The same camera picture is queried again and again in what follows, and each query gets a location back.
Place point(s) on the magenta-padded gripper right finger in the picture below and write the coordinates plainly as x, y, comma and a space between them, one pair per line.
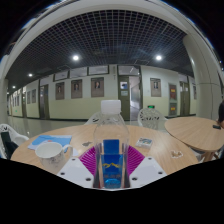
148, 170

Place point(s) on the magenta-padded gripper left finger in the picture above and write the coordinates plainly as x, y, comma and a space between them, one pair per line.
75, 171

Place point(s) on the clear blue-labelled water bottle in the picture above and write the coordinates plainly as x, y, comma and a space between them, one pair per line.
111, 133

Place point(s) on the small printed card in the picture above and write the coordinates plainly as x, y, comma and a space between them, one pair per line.
144, 142

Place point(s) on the white patterned mug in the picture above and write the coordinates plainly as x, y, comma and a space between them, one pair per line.
50, 156

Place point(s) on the blue and white paper folder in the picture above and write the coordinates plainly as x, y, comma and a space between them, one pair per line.
50, 139

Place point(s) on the white plastic lattice chair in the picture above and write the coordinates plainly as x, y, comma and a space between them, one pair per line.
150, 118
13, 133
92, 119

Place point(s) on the round wooden table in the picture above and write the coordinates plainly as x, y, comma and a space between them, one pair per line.
195, 131

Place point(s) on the green exit sign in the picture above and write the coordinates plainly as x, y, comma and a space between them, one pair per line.
151, 107

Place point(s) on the black bag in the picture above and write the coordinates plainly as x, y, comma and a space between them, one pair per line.
6, 143

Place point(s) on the open green doorway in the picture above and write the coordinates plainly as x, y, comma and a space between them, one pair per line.
129, 96

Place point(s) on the small black device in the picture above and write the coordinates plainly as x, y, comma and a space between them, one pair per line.
216, 126

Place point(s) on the person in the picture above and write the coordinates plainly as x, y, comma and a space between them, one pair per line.
221, 115

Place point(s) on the round ceiling lights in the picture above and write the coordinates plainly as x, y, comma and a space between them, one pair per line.
76, 57

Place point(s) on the framed wall pictures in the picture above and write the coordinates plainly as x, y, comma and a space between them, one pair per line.
97, 87

